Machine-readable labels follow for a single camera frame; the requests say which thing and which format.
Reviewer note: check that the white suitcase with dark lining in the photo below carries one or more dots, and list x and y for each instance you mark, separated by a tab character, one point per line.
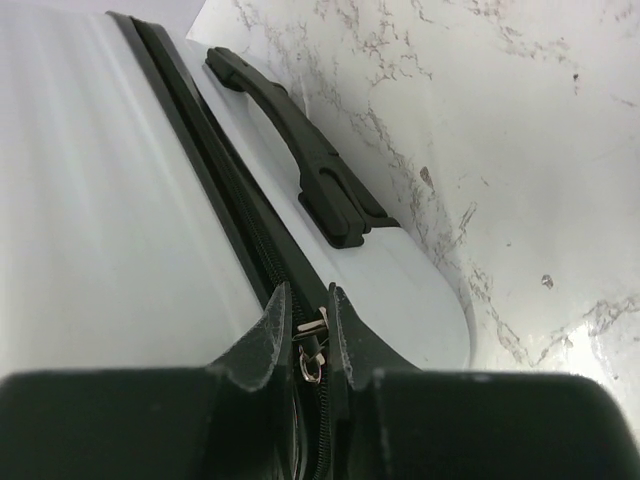
154	194

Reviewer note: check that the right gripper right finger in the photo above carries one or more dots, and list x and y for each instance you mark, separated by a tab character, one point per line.
391	420

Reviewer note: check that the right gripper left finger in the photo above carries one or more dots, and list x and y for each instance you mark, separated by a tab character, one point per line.
231	419

